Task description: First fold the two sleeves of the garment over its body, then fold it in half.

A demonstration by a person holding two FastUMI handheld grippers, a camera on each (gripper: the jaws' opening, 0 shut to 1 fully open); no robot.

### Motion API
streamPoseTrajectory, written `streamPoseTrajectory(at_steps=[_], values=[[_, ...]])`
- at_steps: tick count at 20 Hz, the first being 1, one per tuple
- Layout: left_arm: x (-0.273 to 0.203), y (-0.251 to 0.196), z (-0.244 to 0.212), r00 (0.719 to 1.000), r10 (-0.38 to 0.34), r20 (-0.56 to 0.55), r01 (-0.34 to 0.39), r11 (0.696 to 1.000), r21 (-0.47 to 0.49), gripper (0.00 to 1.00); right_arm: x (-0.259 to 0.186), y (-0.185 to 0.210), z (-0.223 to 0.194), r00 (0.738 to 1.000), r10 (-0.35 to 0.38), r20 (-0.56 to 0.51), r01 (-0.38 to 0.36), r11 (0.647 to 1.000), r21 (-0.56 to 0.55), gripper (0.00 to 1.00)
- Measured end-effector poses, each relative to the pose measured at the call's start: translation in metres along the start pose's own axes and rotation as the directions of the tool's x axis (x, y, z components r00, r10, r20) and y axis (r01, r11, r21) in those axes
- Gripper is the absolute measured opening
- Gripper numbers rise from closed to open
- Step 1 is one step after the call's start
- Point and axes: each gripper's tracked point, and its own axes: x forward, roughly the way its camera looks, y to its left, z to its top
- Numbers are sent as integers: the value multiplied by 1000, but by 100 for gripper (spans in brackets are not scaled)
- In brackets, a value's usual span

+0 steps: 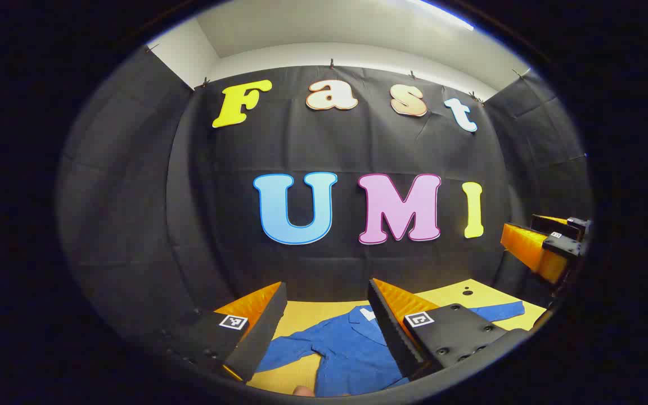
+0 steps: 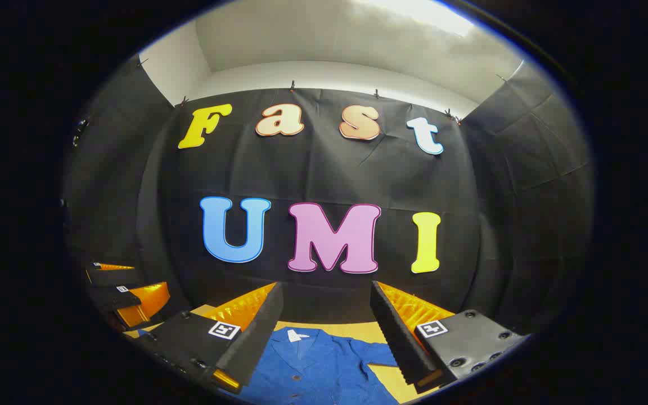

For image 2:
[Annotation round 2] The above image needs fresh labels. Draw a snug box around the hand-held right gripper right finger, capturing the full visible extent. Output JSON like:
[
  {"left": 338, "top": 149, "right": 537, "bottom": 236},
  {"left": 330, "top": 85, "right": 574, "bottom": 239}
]
[{"left": 369, "top": 280, "right": 527, "bottom": 394}]

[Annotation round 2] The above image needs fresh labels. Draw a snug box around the blue corduroy jacket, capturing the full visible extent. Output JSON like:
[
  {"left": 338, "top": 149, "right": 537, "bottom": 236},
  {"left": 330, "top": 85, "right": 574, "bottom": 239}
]
[{"left": 228, "top": 326, "right": 401, "bottom": 405}]

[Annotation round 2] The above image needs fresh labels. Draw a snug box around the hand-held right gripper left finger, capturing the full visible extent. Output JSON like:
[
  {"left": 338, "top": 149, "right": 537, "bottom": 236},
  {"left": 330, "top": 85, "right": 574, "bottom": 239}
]
[{"left": 136, "top": 281, "right": 285, "bottom": 394}]

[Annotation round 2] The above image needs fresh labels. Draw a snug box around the black backdrop cloth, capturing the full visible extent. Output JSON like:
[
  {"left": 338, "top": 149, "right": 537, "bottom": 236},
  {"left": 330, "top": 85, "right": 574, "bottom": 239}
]
[{"left": 62, "top": 53, "right": 595, "bottom": 338}]

